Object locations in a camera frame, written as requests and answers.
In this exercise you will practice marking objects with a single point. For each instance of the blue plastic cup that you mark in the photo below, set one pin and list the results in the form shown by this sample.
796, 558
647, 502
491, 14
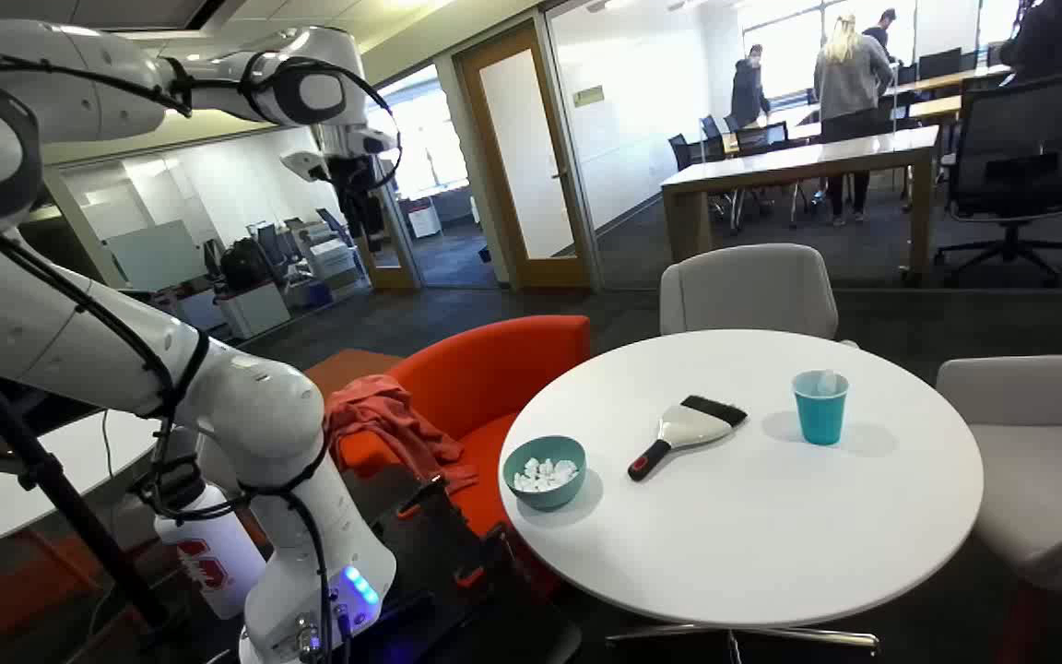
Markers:
821, 402

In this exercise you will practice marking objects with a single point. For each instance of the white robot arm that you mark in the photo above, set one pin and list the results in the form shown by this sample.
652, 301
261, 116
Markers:
105, 349

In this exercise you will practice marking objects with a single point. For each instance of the orange armchair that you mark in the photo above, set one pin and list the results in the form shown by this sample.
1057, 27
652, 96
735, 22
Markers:
475, 380

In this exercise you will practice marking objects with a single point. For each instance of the teal bowl with white pieces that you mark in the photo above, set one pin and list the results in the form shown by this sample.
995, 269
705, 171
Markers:
545, 469

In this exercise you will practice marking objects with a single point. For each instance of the pink cloth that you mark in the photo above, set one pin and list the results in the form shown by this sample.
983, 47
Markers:
375, 421

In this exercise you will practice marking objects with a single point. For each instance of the long wooden table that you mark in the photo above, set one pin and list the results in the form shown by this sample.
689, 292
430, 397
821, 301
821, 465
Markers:
688, 193

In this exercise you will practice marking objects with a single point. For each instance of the grey chair behind table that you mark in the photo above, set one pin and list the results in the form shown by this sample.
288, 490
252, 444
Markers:
753, 285

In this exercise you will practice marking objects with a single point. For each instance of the wooden glass door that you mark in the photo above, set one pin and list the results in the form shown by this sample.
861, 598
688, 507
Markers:
516, 143

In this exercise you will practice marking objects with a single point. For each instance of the round white table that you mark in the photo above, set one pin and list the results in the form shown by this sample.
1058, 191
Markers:
758, 530

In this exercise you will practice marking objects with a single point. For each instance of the person in dark jacket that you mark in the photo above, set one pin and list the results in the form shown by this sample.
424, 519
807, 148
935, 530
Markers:
746, 95

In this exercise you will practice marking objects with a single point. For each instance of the white bottle with red label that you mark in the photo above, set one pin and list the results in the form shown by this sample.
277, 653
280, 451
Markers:
216, 546

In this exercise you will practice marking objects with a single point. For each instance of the person in grey top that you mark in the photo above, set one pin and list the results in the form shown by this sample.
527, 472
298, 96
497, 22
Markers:
849, 83

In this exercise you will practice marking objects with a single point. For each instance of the person in black far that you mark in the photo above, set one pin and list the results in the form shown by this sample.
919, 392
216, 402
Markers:
880, 31

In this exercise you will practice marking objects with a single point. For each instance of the black tripod pole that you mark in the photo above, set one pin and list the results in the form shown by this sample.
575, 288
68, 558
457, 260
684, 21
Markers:
41, 469

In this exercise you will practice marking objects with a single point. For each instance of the grey chair at right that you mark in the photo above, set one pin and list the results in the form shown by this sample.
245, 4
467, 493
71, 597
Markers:
1015, 415

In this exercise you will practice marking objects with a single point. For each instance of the black office chair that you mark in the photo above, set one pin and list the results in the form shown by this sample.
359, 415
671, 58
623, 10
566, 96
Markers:
1008, 169

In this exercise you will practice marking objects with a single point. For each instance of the white scraper with black handle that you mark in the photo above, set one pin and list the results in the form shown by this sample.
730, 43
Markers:
689, 421

